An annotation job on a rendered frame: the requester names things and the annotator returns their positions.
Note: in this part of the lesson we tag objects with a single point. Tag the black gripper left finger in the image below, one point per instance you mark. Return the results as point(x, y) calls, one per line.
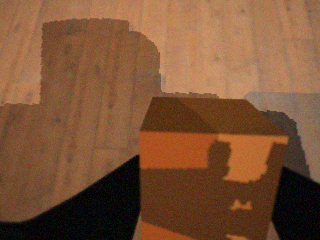
point(106, 210)

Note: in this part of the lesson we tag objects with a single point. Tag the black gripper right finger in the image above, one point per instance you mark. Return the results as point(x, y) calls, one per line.
point(296, 213)

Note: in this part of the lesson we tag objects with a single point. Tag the orange block with dark blue square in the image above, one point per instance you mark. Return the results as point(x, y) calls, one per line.
point(209, 169)

